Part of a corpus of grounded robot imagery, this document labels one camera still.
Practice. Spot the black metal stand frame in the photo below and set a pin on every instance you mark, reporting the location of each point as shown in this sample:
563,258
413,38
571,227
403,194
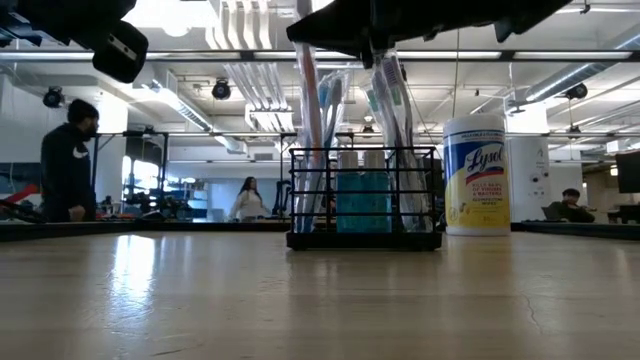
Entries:
131,133

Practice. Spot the teal mouthwash bottle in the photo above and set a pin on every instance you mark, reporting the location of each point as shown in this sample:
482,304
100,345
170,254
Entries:
376,200
348,200

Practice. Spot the white rectangular duct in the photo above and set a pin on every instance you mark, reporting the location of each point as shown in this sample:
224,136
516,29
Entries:
170,97

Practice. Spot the silver spiral duct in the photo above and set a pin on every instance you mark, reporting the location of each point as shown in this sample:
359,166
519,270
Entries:
560,82

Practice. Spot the black monitor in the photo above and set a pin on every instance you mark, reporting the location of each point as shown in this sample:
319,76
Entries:
629,172

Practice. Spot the green toothbrush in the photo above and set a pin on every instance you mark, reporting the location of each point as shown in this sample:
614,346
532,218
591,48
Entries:
373,101
396,95

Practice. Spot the black ceiling spotlight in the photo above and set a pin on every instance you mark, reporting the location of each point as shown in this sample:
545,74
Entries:
221,90
52,97
577,91
403,74

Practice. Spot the black background robot arm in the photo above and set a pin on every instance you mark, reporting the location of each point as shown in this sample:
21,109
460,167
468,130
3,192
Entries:
280,200

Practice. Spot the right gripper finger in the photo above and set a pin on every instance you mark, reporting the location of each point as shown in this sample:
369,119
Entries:
345,20
350,41

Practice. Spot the black ceiling light rail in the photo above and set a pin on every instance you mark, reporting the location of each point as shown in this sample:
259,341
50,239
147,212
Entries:
565,55

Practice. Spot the dark wall screen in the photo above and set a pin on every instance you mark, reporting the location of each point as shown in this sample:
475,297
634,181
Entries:
20,175

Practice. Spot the blue toothbrush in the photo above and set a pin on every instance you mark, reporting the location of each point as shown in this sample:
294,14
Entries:
326,95
338,92

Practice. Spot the red background robot arm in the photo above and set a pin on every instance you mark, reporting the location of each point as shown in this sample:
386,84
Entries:
22,194

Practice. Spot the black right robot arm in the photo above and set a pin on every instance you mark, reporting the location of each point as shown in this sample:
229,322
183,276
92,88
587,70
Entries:
525,12

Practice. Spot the person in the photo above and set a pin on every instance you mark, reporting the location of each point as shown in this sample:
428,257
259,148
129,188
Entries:
67,165
248,202
570,210

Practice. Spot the Lysol wipes canister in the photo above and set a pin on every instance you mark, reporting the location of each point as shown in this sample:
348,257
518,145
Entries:
475,175

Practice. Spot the white round column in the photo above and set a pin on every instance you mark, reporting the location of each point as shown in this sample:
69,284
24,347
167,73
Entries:
530,175

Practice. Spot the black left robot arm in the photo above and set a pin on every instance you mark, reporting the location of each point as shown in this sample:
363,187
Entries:
60,17

